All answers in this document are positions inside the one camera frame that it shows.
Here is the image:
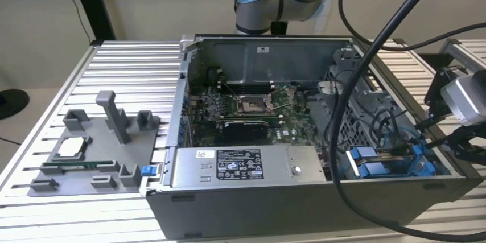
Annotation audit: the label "silver perforated disk bay cage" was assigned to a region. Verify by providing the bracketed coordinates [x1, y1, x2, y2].
[316, 64, 402, 154]

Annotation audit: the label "silver CPU chip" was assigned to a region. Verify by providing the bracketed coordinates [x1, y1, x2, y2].
[56, 137, 87, 157]

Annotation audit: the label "black disk wire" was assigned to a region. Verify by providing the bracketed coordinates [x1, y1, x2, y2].
[368, 106, 412, 154]

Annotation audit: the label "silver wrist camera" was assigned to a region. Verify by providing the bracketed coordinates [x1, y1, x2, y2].
[439, 75, 486, 126]

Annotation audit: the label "grey plastic bracket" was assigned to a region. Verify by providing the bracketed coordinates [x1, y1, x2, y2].
[332, 48, 362, 69]

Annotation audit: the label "green motherboard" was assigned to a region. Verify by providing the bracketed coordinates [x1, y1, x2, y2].
[185, 81, 334, 154]

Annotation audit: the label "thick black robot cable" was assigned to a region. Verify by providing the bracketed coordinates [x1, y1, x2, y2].
[328, 0, 486, 242]

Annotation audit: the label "green RAM stick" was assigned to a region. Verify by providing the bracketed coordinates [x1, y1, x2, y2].
[41, 160, 117, 170]

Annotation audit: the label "black round stand base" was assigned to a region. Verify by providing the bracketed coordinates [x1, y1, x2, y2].
[0, 89, 31, 121]

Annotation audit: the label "silver power supply unit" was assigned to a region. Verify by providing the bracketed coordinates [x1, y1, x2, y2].
[167, 145, 330, 192]

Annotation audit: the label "black graphics card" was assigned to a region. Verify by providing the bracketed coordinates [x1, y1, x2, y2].
[215, 120, 272, 146]

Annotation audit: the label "red and yellow power wires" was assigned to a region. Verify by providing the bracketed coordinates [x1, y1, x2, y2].
[318, 148, 335, 168]

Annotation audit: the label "grey parts rack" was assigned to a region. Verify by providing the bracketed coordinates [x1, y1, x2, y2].
[28, 90, 163, 198]

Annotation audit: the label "blue plastic case latch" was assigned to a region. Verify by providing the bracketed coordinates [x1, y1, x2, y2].
[139, 164, 157, 178]

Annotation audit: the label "CPU socket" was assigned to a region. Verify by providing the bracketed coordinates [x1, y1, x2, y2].
[234, 92, 278, 118]

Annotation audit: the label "aluminium profile rail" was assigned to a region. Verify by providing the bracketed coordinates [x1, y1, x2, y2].
[439, 39, 486, 71]

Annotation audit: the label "locking lever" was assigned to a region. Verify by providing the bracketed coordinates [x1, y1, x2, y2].
[222, 80, 242, 98]

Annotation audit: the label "black metal post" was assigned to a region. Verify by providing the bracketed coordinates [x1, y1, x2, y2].
[69, 0, 117, 42]

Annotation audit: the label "hard disk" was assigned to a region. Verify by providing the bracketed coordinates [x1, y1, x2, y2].
[347, 143, 438, 178]

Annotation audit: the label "black wrist bracket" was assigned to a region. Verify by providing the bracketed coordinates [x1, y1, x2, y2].
[423, 66, 459, 120]

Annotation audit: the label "blue disk wire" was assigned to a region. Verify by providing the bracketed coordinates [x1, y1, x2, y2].
[382, 119, 423, 154]

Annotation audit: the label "dark grey PC case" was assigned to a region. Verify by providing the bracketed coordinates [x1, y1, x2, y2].
[139, 34, 482, 240]

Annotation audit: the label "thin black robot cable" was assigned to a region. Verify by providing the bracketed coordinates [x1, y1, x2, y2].
[338, 0, 486, 52]

